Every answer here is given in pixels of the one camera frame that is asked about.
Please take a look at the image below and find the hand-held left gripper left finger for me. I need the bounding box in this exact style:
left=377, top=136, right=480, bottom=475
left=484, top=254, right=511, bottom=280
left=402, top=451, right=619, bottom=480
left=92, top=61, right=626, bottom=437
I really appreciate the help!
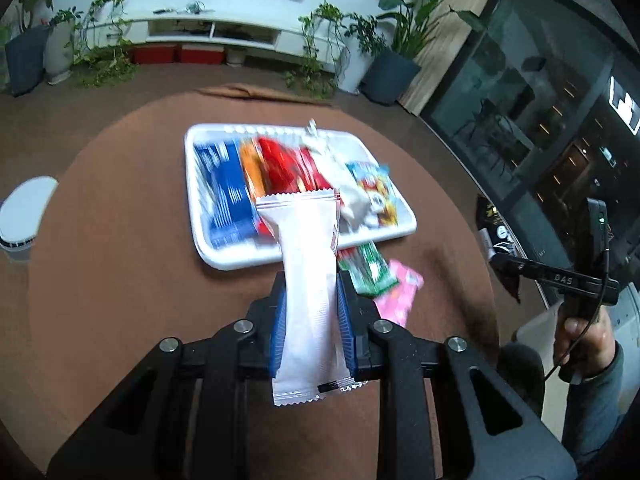
left=47, top=270, right=288, bottom=480

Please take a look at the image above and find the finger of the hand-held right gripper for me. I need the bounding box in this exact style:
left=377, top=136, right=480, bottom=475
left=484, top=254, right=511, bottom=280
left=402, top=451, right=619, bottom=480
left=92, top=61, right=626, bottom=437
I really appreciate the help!
left=489, top=251, right=534, bottom=280

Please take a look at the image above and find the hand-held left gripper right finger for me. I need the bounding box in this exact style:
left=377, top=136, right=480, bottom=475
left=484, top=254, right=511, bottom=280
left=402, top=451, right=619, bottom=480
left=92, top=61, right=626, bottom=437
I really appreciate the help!
left=337, top=270, right=576, bottom=480

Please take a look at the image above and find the plain white snack packet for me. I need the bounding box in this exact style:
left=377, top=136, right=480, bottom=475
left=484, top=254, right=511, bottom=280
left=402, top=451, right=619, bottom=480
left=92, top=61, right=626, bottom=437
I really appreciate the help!
left=255, top=187, right=368, bottom=407

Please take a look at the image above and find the white plastic tray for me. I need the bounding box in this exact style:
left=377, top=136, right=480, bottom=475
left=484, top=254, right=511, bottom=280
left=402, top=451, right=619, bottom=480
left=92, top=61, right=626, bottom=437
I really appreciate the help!
left=184, top=123, right=417, bottom=272

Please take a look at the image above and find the white strawberry-print snack packet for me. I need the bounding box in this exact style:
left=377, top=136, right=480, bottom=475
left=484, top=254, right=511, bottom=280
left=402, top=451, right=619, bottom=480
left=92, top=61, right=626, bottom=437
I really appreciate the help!
left=305, top=119, right=373, bottom=233

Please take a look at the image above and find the cartoon-print snack packet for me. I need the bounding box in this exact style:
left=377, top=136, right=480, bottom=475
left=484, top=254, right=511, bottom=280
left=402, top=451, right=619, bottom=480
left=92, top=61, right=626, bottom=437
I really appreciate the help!
left=346, top=161, right=399, bottom=227

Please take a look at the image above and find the blue snack packet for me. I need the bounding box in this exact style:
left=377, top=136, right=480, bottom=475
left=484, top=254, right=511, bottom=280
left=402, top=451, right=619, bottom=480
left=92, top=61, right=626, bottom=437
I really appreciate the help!
left=194, top=140, right=261, bottom=250

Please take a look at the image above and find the red snack packet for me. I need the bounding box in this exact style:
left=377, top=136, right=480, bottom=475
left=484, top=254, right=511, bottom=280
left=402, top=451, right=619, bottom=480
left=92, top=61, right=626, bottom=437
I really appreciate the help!
left=256, top=136, right=313, bottom=196

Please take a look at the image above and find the person's right forearm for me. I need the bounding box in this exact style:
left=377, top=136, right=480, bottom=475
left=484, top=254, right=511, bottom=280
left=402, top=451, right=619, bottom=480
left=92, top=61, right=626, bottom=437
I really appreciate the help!
left=562, top=345, right=640, bottom=468

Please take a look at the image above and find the person's right hand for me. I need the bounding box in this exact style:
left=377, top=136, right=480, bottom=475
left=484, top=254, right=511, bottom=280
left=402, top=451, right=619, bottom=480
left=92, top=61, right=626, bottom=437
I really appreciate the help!
left=552, top=305, right=622, bottom=381

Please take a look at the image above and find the black gold-print snack packet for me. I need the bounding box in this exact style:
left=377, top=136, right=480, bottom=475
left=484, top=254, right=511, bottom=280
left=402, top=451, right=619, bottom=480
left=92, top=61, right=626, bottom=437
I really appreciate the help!
left=475, top=195, right=516, bottom=261

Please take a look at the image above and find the pink snack packet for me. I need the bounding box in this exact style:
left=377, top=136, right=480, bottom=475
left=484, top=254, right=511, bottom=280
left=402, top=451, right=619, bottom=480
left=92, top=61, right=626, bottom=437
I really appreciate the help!
left=372, top=259, right=425, bottom=328

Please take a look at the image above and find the green snack packet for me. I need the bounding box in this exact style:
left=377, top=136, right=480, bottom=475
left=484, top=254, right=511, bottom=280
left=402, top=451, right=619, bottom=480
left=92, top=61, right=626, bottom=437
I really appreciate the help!
left=336, top=241, right=398, bottom=297

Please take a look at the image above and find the orange snack packet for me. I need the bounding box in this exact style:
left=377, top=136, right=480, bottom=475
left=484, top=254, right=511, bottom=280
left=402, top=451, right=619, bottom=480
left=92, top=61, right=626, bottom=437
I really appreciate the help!
left=238, top=140, right=268, bottom=200

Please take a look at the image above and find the large dark blue pot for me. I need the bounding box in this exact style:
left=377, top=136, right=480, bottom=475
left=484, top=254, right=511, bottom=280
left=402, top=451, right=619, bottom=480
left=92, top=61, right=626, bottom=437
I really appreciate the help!
left=360, top=49, right=422, bottom=107

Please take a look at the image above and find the wooden pillar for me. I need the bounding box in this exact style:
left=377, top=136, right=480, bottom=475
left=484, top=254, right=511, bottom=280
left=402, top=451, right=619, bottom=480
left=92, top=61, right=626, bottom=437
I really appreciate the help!
left=397, top=0, right=506, bottom=116

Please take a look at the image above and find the tall white plant pot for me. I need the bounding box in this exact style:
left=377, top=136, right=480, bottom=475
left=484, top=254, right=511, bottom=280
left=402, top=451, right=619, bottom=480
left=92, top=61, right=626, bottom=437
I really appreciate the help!
left=337, top=40, right=378, bottom=95

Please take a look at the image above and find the bushy green plant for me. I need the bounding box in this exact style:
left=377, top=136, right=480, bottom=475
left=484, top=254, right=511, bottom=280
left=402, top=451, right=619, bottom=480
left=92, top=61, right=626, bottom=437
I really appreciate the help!
left=350, top=12, right=388, bottom=56

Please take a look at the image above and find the large broad-leaf plant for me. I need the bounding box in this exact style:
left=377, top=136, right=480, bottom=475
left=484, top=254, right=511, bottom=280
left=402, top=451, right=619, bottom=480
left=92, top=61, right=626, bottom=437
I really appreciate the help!
left=377, top=0, right=486, bottom=58

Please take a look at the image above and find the trailing vine plant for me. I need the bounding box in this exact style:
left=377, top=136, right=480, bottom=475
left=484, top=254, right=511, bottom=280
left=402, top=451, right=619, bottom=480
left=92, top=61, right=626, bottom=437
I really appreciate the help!
left=285, top=2, right=351, bottom=98

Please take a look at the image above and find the white low cabinet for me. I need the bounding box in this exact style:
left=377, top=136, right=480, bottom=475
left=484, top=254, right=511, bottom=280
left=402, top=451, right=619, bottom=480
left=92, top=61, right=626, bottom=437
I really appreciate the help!
left=125, top=12, right=351, bottom=68

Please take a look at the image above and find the trailing pothos plant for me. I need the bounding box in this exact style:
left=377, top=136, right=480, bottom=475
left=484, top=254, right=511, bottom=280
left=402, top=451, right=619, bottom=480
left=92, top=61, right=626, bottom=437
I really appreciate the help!
left=72, top=0, right=141, bottom=88

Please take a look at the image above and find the dark blue plant pot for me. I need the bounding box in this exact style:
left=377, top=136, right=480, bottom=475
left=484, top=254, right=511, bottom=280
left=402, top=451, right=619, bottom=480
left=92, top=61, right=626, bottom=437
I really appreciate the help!
left=5, top=25, right=51, bottom=97

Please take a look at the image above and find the small green plant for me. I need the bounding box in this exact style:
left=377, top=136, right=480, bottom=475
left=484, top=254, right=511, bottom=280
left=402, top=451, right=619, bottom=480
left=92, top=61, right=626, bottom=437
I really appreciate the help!
left=50, top=7, right=83, bottom=26

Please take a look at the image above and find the black cable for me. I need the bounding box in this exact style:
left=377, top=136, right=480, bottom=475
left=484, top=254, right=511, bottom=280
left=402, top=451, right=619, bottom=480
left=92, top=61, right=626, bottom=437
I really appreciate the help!
left=544, top=247, right=611, bottom=382

